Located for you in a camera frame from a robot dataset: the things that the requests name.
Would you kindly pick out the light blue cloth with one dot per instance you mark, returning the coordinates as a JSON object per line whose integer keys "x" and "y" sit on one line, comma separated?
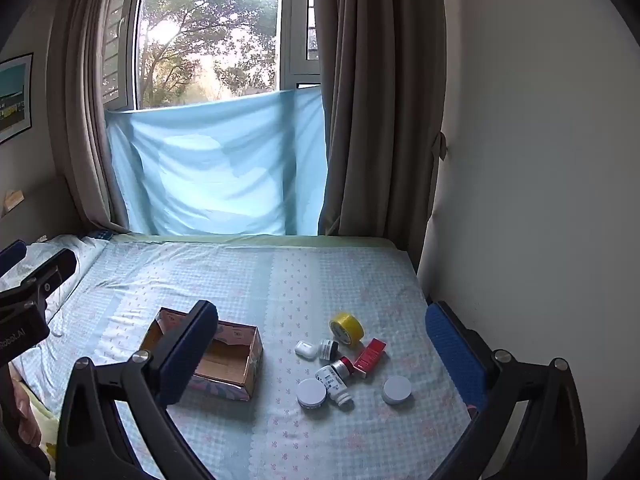
{"x": 215, "y": 175}

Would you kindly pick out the white round jar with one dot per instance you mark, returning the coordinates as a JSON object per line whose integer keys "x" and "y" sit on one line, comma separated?
{"x": 397, "y": 390}
{"x": 311, "y": 393}

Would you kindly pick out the brown curtain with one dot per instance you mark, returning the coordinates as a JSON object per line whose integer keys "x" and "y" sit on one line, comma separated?
{"x": 85, "y": 110}
{"x": 380, "y": 110}

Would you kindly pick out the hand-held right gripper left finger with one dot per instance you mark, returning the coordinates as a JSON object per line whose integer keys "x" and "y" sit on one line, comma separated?
{"x": 190, "y": 355}

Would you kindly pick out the small beige wall fixture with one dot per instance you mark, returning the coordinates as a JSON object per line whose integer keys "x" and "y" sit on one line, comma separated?
{"x": 14, "y": 199}

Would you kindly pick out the white pill bottle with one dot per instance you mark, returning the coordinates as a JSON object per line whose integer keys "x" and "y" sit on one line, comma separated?
{"x": 334, "y": 385}

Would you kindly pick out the white earbuds case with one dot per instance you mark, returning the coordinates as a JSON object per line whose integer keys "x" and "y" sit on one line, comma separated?
{"x": 306, "y": 350}

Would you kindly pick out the cardboard box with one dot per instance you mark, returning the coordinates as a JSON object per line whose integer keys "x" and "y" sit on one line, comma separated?
{"x": 225, "y": 360}

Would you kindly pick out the person's left hand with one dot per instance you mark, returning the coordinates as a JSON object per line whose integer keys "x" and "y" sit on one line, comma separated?
{"x": 27, "y": 410}

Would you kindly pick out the framed wall picture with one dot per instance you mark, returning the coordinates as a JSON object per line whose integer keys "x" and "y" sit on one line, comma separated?
{"x": 15, "y": 97}

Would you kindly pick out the window frame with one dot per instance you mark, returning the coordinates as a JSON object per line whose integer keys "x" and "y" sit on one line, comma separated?
{"x": 295, "y": 35}

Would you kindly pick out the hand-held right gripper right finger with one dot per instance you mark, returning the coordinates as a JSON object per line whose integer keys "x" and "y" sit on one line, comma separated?
{"x": 455, "y": 355}

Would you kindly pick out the white pillow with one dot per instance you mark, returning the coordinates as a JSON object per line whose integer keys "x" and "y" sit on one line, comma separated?
{"x": 75, "y": 265}

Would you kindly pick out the black and white cream jar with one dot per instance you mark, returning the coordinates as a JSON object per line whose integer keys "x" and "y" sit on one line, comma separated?
{"x": 328, "y": 351}

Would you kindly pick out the yellow floral cloth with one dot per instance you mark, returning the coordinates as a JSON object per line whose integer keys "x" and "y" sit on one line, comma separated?
{"x": 47, "y": 435}

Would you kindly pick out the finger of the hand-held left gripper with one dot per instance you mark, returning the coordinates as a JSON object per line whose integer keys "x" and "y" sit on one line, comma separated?
{"x": 11, "y": 256}
{"x": 47, "y": 272}

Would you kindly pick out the red carton box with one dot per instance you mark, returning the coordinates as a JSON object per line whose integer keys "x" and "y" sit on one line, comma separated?
{"x": 370, "y": 358}

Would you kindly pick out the small dark object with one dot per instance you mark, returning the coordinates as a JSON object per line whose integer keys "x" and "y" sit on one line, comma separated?
{"x": 101, "y": 235}

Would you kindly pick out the yellow tape roll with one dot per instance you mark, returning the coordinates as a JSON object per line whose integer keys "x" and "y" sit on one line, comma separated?
{"x": 347, "y": 329}

